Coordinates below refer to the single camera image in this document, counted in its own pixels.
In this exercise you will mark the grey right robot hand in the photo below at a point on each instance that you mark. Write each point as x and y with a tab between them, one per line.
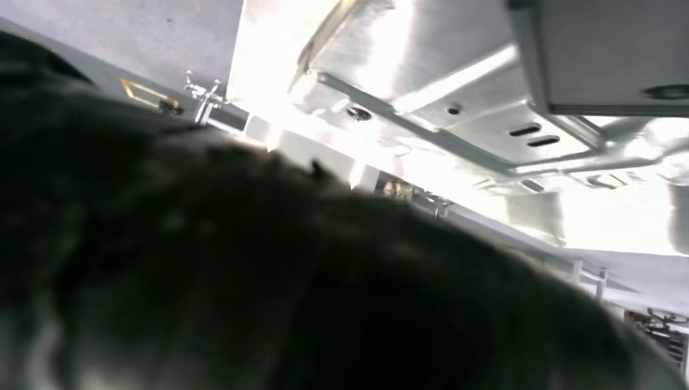
215	280

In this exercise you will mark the stainless steel workbench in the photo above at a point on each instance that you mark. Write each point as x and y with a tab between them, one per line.
258	70

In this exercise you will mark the chrome star chair base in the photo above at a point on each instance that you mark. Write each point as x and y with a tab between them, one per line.
204	99

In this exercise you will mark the stamped sheet metal panel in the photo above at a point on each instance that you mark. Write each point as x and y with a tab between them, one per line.
457	118

